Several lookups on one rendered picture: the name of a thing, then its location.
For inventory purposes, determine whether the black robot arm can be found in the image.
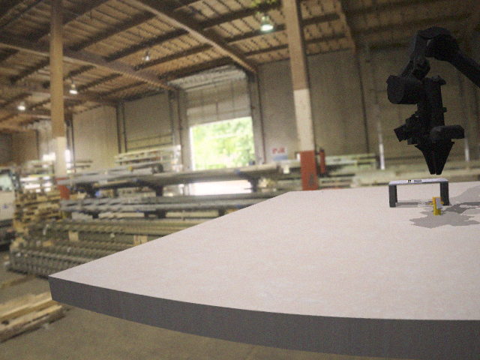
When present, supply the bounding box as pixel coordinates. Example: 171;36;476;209
386;26;480;142

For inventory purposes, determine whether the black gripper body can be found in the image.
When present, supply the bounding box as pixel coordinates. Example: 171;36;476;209
407;103;464;145

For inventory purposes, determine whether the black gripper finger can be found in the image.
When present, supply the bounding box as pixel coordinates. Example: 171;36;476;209
414;145;436;175
425;142;455;176

